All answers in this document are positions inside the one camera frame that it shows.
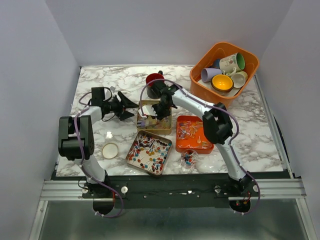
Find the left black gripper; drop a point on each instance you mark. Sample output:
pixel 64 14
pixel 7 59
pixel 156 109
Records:
pixel 125 103

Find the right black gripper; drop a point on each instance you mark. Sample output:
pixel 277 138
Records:
pixel 161 116

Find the gold tin of jelly candies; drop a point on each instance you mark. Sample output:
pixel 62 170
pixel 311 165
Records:
pixel 158 127

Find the orange tray of candies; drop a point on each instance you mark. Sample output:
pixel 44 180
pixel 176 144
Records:
pixel 190 135

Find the gold tin of lollipops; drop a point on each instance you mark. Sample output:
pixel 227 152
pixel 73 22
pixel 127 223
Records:
pixel 149 153

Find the clear glass jar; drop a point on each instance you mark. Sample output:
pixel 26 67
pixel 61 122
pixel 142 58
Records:
pixel 189 159

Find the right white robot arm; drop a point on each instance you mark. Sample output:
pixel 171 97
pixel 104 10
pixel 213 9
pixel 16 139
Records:
pixel 217 126

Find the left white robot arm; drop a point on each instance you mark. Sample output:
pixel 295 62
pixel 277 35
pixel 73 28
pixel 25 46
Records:
pixel 76 136

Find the red and black mug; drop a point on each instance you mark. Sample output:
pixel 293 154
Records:
pixel 151 77

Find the lavender cup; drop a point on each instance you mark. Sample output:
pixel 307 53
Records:
pixel 208 73

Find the yellow and brown bowl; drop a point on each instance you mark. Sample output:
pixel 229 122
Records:
pixel 222 83

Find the blue cup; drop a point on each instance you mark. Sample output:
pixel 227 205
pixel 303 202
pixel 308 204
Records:
pixel 216 64

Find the orange plastic bin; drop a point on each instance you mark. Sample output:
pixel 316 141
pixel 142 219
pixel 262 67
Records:
pixel 218 51

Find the floral white mug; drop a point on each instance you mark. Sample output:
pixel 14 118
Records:
pixel 232 64

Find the cream cup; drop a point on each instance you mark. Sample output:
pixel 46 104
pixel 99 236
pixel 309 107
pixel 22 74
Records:
pixel 239 79

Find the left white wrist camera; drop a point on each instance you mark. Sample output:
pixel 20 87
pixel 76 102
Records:
pixel 109 92

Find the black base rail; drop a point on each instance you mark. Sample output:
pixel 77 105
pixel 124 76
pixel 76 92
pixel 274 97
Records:
pixel 147 192

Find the aluminium frame rail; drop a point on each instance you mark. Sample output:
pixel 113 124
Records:
pixel 282 186

